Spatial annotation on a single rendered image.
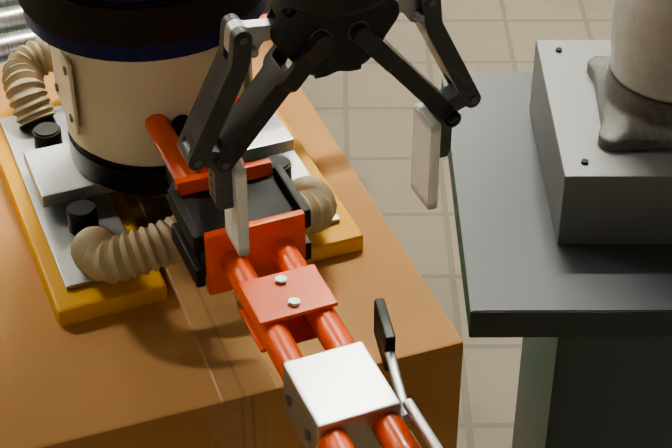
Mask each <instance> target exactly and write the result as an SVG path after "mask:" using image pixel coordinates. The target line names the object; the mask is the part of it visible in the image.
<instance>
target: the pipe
mask: <svg viewBox="0 0 672 448"><path fill-rule="evenodd" d="M292 150H294V138H293V137H292V136H291V134H290V133H289V131H288V130H287V128H286V127H285V125H284V124H283V122H282V121H281V119H280V118H279V116H278V115H277V114H276V112H275V113H274V115H273V116H272V117H271V118H270V120H269V121H268V122H267V124H266V125H265V126H264V128H263V129H262V130H261V132H260V133H259V134H258V136H257V137H256V138H255V140H254V141H253V142H252V143H251V145H250V146H249V147H248V149H247V150H246V151H245V153H244V154H243V155H242V157H241V158H242V160H243V161H249V160H253V159H257V158H262V157H266V156H270V155H275V154H279V153H283V152H287V151H292ZM24 160H25V164H26V167H27V169H28V172H29V174H30V176H31V179H32V181H33V184H34V186H35V189H36V191H37V194H38V196H39V199H40V201H41V203H42V206H43V207H50V206H54V205H58V204H63V203H67V202H71V201H76V200H80V199H84V198H89V197H93V196H97V195H102V194H106V193H110V192H115V190H112V189H109V188H106V187H104V186H101V185H99V184H97V183H95V182H93V181H91V180H90V179H89V178H87V177H86V176H84V175H83V174H82V173H81V172H80V171H79V170H78V169H77V167H76V165H75V164H74V162H73V160H72V156H71V152H70V144H69V142H66V143H62V144H57V145H52V146H48V147H43V148H39V149H34V150H30V151H25V152H24ZM165 166H166V165H165ZM165 171H166V179H167V182H168V184H169V185H170V186H169V188H168V190H167V191H168V193H169V191H171V190H175V181H174V179H173V177H172V175H171V174H170V172H169V170H168V168H167V166H166V169H165Z"/></svg>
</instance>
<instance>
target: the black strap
mask: <svg viewBox="0 0 672 448"><path fill-rule="evenodd" d="M18 1H19V5H20V6H21V8H22V9H23V11H24V12H25V14H27V15H28V16H29V17H30V18H31V19H32V20H33V21H34V22H36V23H37V24H39V25H41V26H42V27H44V28H46V29H48V30H49V31H51V32H54V33H56V34H59V35H61V36H63V37H67V38H70V39H74V40H77V41H81V42H86V43H92V44H98V45H107V46H119V47H141V46H154V45H164V44H170V43H176V42H182V41H186V40H190V39H194V38H198V37H202V36H204V35H207V34H210V33H213V32H216V31H219V30H220V25H221V20H222V18H223V17H224V16H225V15H227V14H229V13H234V14H236V15H237V16H238V17H239V19H241V18H243V17H244V16H246V15H247V14H248V13H250V12H251V11H252V10H253V9H254V8H255V7H256V6H258V5H259V3H260V2H261V1H262V0H155V1H149V2H142V3H122V4H120V3H112V2H103V1H96V0H18Z"/></svg>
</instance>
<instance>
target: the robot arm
mask: <svg viewBox="0 0 672 448"><path fill-rule="evenodd" d="M399 13H403V14H404V15H405V16H406V17H407V18H408V19H409V20H410V21H411V22H414V23H415V24H416V26H417V27H418V29H419V31H420V33H421V35H422V37H423V39H424V40H425V42H426V44H427V46H428V48H429V50H430V52H431V53H432V55H433V57H434V59H435V61H436V63H437V65H438V66H439V68H440V70H441V72H442V74H443V76H444V78H445V79H446V81H447V83H448V85H447V86H445V87H443V88H442V89H440V90H439V89H438V88H437V87H436V86H435V85H434V84H432V83H431V82H430V81H429V80H428V79H427V78H426V77H425V76H424V75H423V74H422V73H421V72H420V71H419V70H418V69H416V68H415V67H414V66H413V65H412V64H411V63H410V62H409V61H408V60H407V59H406V58H405V57H404V56H403V55H402V54H400V53H399V52H398V51H397V50H396V49H395V48H394V47H393V46H392V45H391V44H390V43H389V42H388V41H387V40H386V39H385V36H386V35H387V33H388V32H389V30H390V29H391V27H392V26H393V24H394V23H395V21H396V20H397V18H398V15H399ZM270 39H271V40H272V42H273V43H274V44H273V45H272V47H271V48H270V49H269V51H268V52H267V53H266V55H265V56H264V59H263V65H262V67H261V69H260V70H259V72H258V73H257V74H256V76H255V77H254V78H253V80H252V81H251V82H250V84H249V85H248V86H247V88H246V89H245V90H244V92H243V93H242V94H241V96H240V97H239V98H238V100H237V101H236V102H235V100H236V97H237V95H238V93H239V91H240V89H241V87H242V84H243V82H244V80H245V78H246V75H247V73H248V70H249V66H250V61H251V58H256V57H257V56H258V55H259V48H260V46H261V44H262V43H263V42H264V41H266V40H270ZM371 57H372V58H373V59H374V60H375V61H376V62H377V63H378V64H379V65H381V66H382V67H383V68H384V69H385V70H386V71H387V72H389V73H390V74H391V75H393V76H394V77H395V78H396V79H397V80H398V81H399V82H400V83H401V84H402V85H403V86H405V87H406V88H407V89H408V90H409V91H410V92H411V93H412V94H413V95H414V96H415V97H417V98H418V99H419V100H420V101H421V102H420V103H416V104H414V107H413V134H412V161H411V188H412V190H413V191H414V192H415V194H416V195H417V196H418V198H419V199H420V200H421V201H422V203H423V204H424V205H425V207H426V208H427V209H428V210H431V209H435V208H437V202H438V183H439V163H440V158H442V157H446V156H448V154H449V152H450V150H451V135H452V128H453V127H455V126H457V125H458V124H459V123H460V121H461V115H460V113H459V112H458V111H459V110H460V109H462V108H464V107H466V106H467V107H469V108H473V107H475V106H477V105H478V104H479V103H480V101H481V95H480V93H479V91H478V89H477V87H476V85H475V83H474V81H473V79H472V78H471V76H470V74H469V72H468V70H467V68H466V66H465V64H464V62H463V60H462V58H461V56H460V54H459V53H458V51H457V49H456V47H455V45H454V43H453V41H452V39H451V37H450V35H449V33H448V31H447V29H446V28H445V26H444V24H443V19H442V5H441V0H271V6H270V9H269V12H268V14H267V16H266V18H263V19H252V20H240V19H239V17H238V16H237V15H236V14H234V13H229V14H227V15H225V16H224V17H223V18H222V20H221V25H220V39H219V48H218V51H217V53H216V55H215V57H214V60H213V62H212V64H211V66H210V69H209V71H208V73H207V75H206V78H205V80H204V82H203V84H202V87H201V89H200V91H199V93H198V96H197V98H196V100H195V102H194V105H193V107H192V109H191V111H190V114H189V116H188V118H187V120H186V123H185V125H184V127H183V130H182V132H181V134H180V136H179V139H178V141H177V147H178V149H179V151H180V153H181V154H182V156H183V158H184V160H185V161H186V163H187V165H188V167H189V168H190V169H191V170H193V171H198V170H201V169H202V168H208V178H209V193H210V195H211V197H212V199H213V200H214V202H215V204H216V206H217V207H218V209H219V211H221V210H225V228H226V233H227V235H228V237H229V239H230V240H231V242H232V244H233V246H234V248H235V249H236V251H237V253H238V255H239V256H241V257H242V256H246V255H249V253H250V241H249V219H248V196H247V174H246V168H245V166H244V165H243V163H242V161H241V160H240V158H241V157H242V155H243V154H244V153H245V151H246V150H247V149H248V147H249V146H250V145H251V143H252V142H253V141H254V140H255V138H256V137H257V136H258V134H259V133H260V132H261V130H262V129H263V128H264V126H265V125H266V124H267V122H268V121H269V120H270V118H271V117H272V116H273V115H274V113H275V112H276V111H277V109H278V108H279V107H280V105H281V104H282V103H283V101H284V100H285V99H286V97H287V96H288V95H289V94H290V93H292V92H296V91H297V90H298V89H299V88H300V87H301V85H302V84H303V83H304V82H305V80H306V79H307V78H308V76H309V75H313V76H314V78H315V79H317V78H321V77H326V76H329V75H331V74H333V73H335V72H337V71H354V70H359V69H361V65H362V64H364V63H366V62H367V61H368V60H369V59H370V58H371ZM287 59H289V60H290V61H291V62H292V64H291V66H290V67H289V68H288V67H287V65H286V61H287ZM587 74H588V75H589V76H590V78H591V79H592V81H593V83H594V86H595V93H596V99H597V105H598V111H599V117H600V124H601V128H600V131H599V136H598V145H599V146H600V147H601V148H602V149H604V150H607V151H611V152H618V151H624V150H630V149H660V150H672V0H614V7H613V15H612V25H611V51H610V56H594V57H592V58H590V59H589V60H588V63H587ZM234 102H235V104H234ZM233 104H234V105H233Z"/></svg>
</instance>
